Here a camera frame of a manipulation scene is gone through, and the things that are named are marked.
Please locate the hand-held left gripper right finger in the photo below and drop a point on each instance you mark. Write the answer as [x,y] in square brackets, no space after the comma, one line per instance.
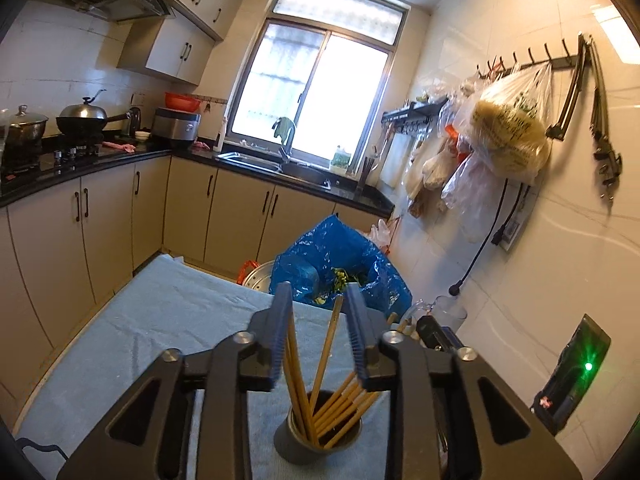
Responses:
[356,335]

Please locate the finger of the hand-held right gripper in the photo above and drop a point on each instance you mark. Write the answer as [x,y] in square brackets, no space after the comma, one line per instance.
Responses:
[437,337]

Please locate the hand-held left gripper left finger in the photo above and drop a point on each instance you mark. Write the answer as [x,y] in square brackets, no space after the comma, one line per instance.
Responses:
[280,335]

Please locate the bundle of wooden chopsticks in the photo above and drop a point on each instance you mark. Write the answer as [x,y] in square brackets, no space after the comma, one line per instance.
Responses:
[327,350]

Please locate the metal chopstick holder cup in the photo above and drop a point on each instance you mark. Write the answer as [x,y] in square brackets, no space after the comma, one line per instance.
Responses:
[295,447]

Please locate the glass measuring cup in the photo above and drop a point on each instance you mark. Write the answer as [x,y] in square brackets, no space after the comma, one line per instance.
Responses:
[447,310]

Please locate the green vegetable scraps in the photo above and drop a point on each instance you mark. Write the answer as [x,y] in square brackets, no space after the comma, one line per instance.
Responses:
[345,280]

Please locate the steel steamer pot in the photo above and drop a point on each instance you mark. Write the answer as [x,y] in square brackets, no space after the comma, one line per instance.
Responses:
[257,277]

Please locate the red plastic bag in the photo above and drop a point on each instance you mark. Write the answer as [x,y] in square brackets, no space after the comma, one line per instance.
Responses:
[247,264]

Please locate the blue plastic bag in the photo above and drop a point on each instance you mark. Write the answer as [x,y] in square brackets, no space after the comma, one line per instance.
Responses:
[340,245]

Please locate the white plastic bags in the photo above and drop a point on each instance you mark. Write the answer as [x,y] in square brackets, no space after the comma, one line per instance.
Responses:
[382,234]

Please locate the light blue cloth mat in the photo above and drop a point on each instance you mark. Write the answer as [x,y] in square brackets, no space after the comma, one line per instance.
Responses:
[150,320]

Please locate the black kitchen countertop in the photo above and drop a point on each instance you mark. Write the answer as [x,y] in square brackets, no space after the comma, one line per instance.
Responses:
[345,192]

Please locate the clear plastic bag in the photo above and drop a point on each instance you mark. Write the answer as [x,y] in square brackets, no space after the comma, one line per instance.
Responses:
[472,195]

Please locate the dark chopsticks in holder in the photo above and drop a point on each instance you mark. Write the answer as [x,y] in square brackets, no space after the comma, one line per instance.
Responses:
[366,175]

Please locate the brownish plastic bag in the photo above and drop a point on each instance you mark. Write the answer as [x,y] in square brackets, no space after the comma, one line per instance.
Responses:
[432,170]

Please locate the green dish soap bottle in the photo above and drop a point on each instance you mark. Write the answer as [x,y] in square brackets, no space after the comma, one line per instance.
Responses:
[341,161]

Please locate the steel sink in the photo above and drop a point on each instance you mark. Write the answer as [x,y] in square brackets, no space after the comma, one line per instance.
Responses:
[247,160]

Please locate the steel faucet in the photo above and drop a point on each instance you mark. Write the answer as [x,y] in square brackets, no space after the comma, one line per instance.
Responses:
[286,152]

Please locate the beige base cabinets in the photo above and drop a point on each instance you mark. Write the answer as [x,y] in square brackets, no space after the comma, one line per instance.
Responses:
[110,230]

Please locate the orange plastic bag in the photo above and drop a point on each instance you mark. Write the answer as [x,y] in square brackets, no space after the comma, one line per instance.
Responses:
[452,132]

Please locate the small pink cloth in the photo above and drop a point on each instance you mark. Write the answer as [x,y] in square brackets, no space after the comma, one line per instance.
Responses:
[201,145]

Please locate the green cloth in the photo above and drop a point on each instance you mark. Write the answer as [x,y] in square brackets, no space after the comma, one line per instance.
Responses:
[284,127]

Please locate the large clear bag yellow contents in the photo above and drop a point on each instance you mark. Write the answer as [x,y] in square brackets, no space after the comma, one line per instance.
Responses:
[505,130]

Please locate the silver rice cooker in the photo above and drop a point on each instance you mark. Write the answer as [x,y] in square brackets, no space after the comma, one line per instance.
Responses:
[175,127]

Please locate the small white bowl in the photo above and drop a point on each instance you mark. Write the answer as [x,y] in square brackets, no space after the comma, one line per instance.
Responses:
[142,135]

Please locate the kitchen window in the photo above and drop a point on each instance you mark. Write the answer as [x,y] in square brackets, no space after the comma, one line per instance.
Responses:
[320,90]

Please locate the red plastic basin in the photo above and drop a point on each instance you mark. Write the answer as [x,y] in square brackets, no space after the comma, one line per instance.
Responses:
[182,101]

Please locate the dark kettle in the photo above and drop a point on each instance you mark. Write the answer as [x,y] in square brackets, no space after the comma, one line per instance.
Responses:
[134,122]

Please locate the gas stove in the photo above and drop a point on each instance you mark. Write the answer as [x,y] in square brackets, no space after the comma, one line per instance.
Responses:
[60,156]

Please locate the black wok with steel lid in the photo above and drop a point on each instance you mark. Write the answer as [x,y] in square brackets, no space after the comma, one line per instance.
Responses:
[82,120]

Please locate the steel pot with lid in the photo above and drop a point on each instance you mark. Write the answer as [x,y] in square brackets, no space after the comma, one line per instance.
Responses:
[27,130]

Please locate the wall power strip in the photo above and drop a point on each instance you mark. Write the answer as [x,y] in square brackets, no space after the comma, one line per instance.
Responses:
[515,230]

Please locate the black wall shelf rack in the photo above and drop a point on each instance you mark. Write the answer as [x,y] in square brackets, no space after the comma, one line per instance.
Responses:
[412,110]

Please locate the short black folding bracket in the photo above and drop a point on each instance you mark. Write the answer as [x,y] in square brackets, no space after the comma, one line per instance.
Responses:
[567,105]

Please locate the long black folding bracket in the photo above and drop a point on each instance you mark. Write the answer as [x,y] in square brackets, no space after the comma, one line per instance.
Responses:
[600,110]

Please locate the black hook rail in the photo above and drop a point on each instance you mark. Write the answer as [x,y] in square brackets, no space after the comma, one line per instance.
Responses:
[560,62]

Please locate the white wall cabinets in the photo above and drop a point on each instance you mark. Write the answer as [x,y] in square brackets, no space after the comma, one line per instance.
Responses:
[172,50]

